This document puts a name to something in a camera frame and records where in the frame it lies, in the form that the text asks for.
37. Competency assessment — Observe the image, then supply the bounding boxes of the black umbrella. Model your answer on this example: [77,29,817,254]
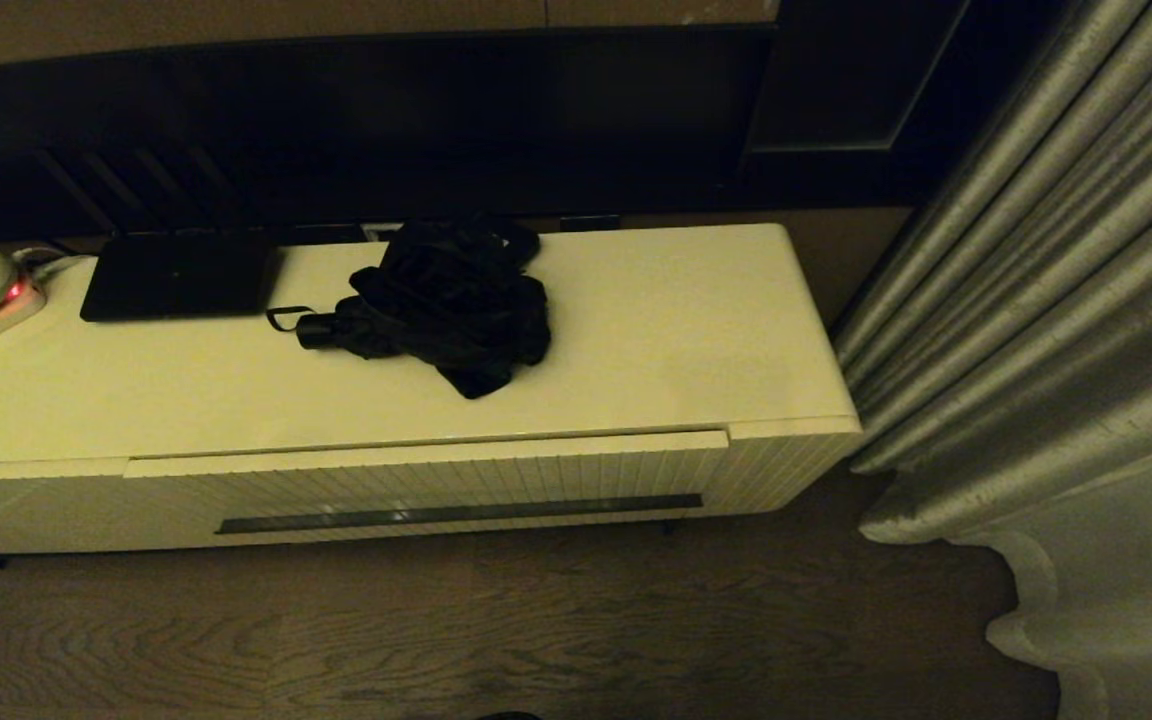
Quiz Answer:
[265,215,554,401]

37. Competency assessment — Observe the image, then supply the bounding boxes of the cream fluted drawer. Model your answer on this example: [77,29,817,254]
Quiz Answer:
[123,429,732,548]

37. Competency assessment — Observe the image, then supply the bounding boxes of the dark metal handle rail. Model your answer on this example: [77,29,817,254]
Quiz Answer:
[214,493,706,537]

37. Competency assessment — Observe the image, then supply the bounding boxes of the white low cabinet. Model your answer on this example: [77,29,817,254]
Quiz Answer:
[0,222,865,557]

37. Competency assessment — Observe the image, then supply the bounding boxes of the small black square box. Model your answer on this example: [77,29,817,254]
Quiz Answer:
[494,220,543,269]

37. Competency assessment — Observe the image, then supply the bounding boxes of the black television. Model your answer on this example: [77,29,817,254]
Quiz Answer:
[0,25,777,249]

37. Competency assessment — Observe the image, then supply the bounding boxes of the black flat set-top box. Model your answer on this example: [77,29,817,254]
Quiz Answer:
[79,230,285,324]

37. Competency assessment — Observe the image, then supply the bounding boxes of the grey textured curtain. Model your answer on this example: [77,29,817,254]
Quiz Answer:
[829,0,1152,547]

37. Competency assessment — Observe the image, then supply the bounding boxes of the white power strip red light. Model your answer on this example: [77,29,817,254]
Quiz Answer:
[0,277,48,345]

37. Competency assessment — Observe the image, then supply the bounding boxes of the white sheer curtain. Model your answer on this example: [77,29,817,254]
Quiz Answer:
[981,425,1152,720]

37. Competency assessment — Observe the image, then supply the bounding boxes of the white power cord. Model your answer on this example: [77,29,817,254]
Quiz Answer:
[14,246,99,283]

